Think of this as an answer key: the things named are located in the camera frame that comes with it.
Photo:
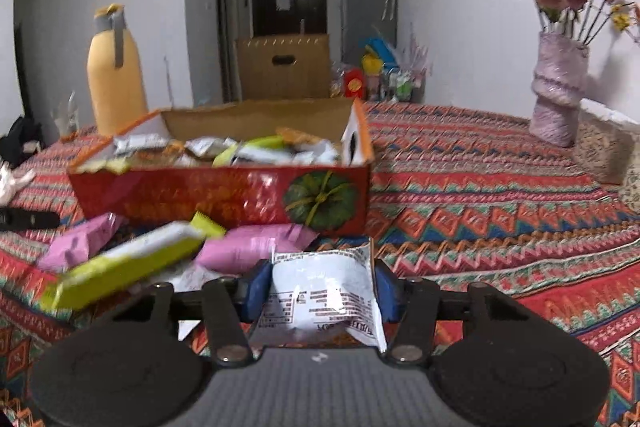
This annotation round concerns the yellow thermos jug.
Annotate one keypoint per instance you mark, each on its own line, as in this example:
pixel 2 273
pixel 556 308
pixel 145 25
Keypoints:
pixel 115 82

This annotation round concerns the white cotton glove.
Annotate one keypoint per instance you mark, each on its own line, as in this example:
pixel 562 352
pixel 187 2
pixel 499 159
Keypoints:
pixel 12 184

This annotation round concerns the pink textured vase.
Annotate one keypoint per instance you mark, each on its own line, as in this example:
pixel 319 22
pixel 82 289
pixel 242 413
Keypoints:
pixel 557 97

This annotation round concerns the light green snack packet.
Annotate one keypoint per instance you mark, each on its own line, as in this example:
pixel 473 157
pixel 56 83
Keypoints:
pixel 115 272

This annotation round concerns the clear drinking glass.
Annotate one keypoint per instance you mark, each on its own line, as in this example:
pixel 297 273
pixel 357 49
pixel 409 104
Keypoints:
pixel 67 117

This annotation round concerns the blue plastic item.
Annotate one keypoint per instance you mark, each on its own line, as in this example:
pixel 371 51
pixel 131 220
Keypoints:
pixel 381 48

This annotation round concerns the brown cardboard box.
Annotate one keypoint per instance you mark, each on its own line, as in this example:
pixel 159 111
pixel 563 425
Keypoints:
pixel 260 77

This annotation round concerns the clear jar of seeds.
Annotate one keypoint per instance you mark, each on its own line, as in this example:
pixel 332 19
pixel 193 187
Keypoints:
pixel 600 152

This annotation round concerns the pink dried grass bunch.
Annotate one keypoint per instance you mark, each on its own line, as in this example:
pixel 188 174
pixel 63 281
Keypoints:
pixel 419 52

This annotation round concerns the white mop pole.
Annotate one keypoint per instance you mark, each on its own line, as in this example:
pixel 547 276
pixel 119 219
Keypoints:
pixel 169 82

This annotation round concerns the white paper notice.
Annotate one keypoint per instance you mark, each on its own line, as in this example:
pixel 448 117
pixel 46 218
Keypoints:
pixel 283 0

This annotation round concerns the grey refrigerator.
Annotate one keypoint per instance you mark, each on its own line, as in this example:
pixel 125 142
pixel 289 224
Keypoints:
pixel 362 17

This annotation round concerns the yellow dried flower sprig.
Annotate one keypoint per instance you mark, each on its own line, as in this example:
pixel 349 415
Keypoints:
pixel 622 19

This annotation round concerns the pink snack packet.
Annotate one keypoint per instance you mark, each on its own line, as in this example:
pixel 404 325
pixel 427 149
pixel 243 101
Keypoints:
pixel 240 249
pixel 75 242

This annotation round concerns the pile of assorted snack packets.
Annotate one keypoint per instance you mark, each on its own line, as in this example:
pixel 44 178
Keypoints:
pixel 250 149

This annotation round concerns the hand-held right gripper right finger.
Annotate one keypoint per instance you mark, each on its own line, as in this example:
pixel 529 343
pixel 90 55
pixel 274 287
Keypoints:
pixel 387 292

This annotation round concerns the yellow bag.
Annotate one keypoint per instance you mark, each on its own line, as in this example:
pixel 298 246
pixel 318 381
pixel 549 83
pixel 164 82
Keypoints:
pixel 372 64

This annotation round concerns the red gift box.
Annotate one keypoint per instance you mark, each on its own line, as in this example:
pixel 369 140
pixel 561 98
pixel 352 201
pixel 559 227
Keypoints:
pixel 353 83

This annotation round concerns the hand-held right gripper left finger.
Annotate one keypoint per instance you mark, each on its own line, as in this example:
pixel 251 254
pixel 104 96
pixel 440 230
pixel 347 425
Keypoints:
pixel 254 292

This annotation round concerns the white snack packet black print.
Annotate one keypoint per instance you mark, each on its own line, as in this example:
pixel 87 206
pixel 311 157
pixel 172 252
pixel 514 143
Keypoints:
pixel 320 287

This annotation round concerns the colourful patterned tablecloth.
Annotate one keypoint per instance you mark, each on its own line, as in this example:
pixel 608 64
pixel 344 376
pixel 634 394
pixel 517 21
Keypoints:
pixel 475 187

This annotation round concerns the red cardboard box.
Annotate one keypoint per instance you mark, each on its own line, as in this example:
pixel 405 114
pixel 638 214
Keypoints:
pixel 215 202

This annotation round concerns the yellow green snack packet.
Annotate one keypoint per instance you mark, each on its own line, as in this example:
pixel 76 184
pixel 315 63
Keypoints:
pixel 210 224

